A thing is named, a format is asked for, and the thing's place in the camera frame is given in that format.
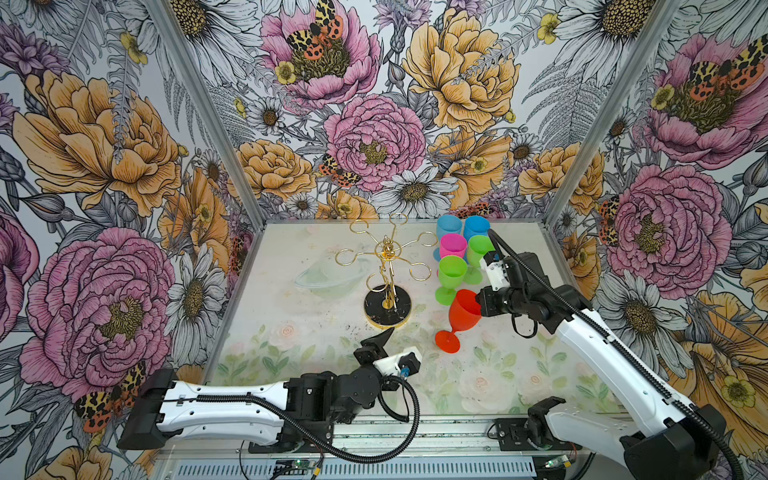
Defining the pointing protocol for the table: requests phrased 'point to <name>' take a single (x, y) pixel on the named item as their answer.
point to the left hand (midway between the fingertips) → (393, 342)
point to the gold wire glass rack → (387, 305)
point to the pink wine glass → (453, 244)
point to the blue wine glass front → (446, 224)
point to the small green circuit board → (296, 464)
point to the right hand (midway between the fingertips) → (479, 307)
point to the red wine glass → (465, 313)
